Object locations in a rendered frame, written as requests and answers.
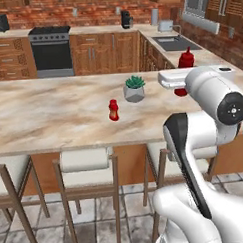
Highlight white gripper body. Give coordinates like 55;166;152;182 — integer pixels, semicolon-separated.
157;68;190;91

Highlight small red ketchup bottle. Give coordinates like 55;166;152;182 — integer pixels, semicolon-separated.
108;99;120;122

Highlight large red squeeze bottle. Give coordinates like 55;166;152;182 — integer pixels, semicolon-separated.
171;45;197;98

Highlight wooden base cupboards under sink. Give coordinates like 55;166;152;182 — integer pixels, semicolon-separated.
137;31;176;74

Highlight dark grey sink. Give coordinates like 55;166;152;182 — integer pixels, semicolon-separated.
151;34;203;54

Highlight green plant in grey pot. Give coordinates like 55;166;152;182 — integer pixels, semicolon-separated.
122;74;148;104

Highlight steel tap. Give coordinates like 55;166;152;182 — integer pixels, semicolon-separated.
171;24;184;37

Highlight white toaster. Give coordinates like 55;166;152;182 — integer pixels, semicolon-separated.
156;19;175;34

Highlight grey cylindrical canister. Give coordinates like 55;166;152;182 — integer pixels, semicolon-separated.
150;8;160;27

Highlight wooden base cupboards beside oven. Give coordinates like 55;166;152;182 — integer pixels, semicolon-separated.
69;30;141;78

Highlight black coffee machine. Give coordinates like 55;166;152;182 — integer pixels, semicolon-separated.
120;9;134;30

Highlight white framed window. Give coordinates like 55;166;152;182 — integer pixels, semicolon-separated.
181;0;222;37

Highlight white cushioned wooden stool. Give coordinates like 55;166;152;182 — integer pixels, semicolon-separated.
51;146;124;243
139;138;224;243
0;153;52;243

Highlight black and steel oven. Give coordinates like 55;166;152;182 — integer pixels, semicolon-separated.
27;25;76;79

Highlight wooden drawer unit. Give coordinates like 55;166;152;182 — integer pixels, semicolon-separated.
0;35;39;82

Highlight wooden wall cupboards beside window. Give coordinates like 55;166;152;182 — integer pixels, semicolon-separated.
203;0;243;32

